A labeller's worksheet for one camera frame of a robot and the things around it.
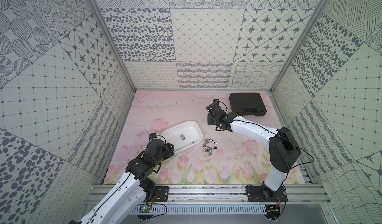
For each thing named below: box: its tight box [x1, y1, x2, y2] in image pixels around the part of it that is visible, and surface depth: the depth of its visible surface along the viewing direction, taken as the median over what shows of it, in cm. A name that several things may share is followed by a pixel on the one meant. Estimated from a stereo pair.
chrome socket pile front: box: [204, 146, 217, 156], surface depth 90 cm
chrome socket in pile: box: [202, 137, 218, 151], surface depth 94 cm
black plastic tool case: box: [229, 92, 268, 117], surface depth 111 cm
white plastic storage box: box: [161, 120, 204, 152], surface depth 95 cm
